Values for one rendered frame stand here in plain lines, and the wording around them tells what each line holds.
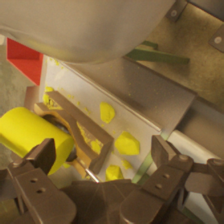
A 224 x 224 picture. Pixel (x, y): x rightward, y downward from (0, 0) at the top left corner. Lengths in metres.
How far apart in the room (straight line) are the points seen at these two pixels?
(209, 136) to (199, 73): 0.97
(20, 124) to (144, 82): 0.19
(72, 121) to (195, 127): 0.19
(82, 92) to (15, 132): 0.12
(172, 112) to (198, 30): 1.05
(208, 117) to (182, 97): 0.06
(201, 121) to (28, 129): 0.25
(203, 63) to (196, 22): 0.26
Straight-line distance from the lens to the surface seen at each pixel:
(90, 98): 0.29
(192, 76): 1.23
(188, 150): 0.22
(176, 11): 1.30
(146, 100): 0.23
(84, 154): 0.26
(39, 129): 0.27
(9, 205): 0.39
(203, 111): 0.25
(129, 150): 0.24
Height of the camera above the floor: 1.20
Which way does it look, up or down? 50 degrees down
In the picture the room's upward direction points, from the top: 108 degrees counter-clockwise
